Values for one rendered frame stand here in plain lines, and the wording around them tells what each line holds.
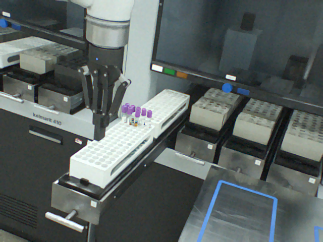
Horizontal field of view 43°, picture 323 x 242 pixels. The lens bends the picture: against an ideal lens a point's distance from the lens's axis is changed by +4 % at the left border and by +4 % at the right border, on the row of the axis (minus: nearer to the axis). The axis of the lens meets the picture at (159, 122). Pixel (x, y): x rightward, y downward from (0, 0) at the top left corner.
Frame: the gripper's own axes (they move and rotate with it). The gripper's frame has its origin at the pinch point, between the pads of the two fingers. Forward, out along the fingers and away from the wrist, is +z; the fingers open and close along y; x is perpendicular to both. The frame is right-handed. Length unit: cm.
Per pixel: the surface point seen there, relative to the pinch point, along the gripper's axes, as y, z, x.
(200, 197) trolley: -26.7, 13.0, -5.2
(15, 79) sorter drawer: 57, 15, -36
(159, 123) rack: -4.8, 8.5, -27.5
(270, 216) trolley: -42.8, 13.0, -8.6
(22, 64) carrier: 60, 11, -44
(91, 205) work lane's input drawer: -4.3, 16.5, 8.3
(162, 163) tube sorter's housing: -4.8, 27.8, -36.8
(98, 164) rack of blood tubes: -1.5, 9.2, 2.1
